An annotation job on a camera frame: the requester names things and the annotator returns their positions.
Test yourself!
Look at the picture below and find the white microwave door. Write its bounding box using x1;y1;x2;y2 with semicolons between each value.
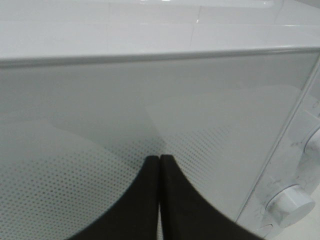
0;47;320;240

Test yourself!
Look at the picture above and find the upper white power knob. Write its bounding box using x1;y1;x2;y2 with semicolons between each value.
302;124;320;162

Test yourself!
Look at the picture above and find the lower white timer knob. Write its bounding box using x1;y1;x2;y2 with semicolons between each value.
266;185;316;229

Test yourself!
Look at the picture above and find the white microwave oven body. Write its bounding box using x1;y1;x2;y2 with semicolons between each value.
0;0;320;240

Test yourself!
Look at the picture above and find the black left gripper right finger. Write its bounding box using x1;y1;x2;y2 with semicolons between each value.
159;155;255;240

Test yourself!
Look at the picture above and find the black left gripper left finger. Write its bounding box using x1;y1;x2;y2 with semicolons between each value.
70;155;160;240

